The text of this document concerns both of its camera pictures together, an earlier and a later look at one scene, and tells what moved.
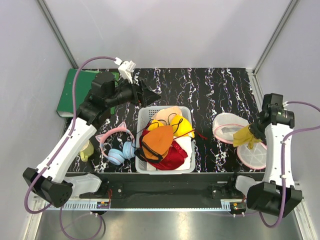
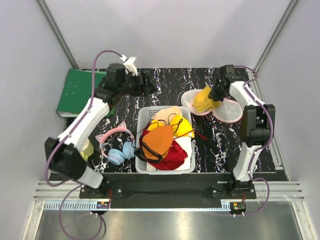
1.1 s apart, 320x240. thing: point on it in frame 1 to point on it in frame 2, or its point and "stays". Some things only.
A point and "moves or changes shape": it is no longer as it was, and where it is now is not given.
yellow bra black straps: [181, 127] stays
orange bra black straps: [156, 141] stays
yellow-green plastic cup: [87, 150] stays
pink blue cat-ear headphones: [116, 156] stays
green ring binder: [84, 83] stays
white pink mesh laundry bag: [225, 125] to [228, 111]
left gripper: [144, 97] to [146, 89]
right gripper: [255, 132] to [213, 95]
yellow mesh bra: [244, 135] moves or changes shape
